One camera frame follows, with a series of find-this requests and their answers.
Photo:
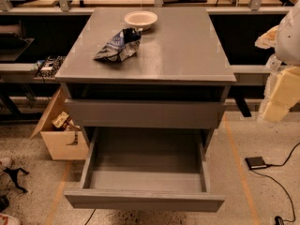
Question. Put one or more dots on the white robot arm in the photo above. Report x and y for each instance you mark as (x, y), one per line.
(285, 39)

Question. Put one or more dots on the open grey middle drawer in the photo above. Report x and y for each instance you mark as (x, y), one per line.
(160, 169)

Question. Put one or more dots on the closed grey upper drawer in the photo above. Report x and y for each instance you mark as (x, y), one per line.
(145, 114)

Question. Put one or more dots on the white bowl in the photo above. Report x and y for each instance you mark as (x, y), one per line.
(141, 19)

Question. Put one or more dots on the grey drawer cabinet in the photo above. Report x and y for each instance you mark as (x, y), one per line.
(139, 90)

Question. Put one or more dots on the yellow tool in box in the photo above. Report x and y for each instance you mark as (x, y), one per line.
(60, 120)

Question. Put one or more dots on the black tripod stand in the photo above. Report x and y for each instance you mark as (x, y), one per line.
(13, 174)

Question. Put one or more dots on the black white patterned notebook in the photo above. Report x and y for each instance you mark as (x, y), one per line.
(47, 68)

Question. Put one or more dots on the black foot pedal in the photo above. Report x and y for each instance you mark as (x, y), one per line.
(255, 163)

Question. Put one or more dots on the blue chip bag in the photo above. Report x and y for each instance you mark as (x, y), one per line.
(121, 46)

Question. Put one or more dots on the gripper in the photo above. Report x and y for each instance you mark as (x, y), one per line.
(290, 42)

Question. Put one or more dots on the cardboard box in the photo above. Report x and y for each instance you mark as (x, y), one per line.
(62, 143)

